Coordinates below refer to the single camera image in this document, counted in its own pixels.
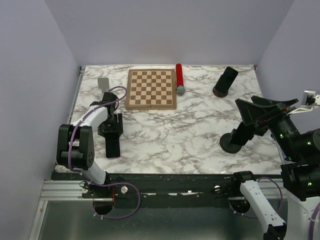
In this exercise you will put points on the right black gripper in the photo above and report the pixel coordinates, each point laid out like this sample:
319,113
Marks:
250,111

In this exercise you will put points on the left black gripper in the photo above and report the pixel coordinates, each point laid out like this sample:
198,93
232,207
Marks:
118,127

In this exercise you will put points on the purple-cased black phone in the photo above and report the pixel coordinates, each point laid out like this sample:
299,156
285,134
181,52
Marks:
112,145

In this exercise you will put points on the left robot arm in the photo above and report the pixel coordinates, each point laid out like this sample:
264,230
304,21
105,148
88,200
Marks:
75,143

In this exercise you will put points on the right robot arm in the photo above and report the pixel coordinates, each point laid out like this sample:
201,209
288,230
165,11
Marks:
300,176

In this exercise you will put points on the grey metal phone stand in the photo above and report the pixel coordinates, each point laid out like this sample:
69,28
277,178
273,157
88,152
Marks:
103,84

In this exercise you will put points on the brown round phone stand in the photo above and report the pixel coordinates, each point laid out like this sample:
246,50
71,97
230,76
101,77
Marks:
220,92

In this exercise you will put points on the black round phone stand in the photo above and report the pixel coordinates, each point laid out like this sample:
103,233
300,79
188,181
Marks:
228,147

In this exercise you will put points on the wooden chessboard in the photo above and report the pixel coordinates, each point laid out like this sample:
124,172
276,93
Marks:
151,89

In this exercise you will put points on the black front mounting rail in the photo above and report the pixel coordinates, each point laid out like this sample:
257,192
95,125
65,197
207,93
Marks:
128,190

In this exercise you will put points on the red handled microphone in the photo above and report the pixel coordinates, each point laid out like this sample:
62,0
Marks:
180,89

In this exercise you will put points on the left aluminium extrusion rail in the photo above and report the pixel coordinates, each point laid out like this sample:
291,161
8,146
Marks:
58,190

